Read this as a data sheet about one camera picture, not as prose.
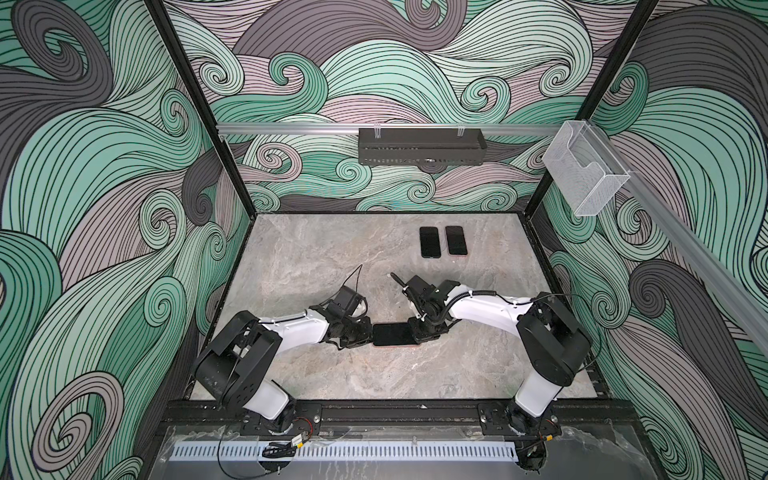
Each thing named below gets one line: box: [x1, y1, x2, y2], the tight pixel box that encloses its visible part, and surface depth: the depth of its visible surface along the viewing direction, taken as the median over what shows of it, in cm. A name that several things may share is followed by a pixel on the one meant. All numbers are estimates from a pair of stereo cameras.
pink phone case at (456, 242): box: [445, 226, 468, 257], surface depth 113 cm
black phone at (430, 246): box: [419, 226, 441, 259], surface depth 113 cm
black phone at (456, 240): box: [445, 226, 468, 255], surface depth 113 cm
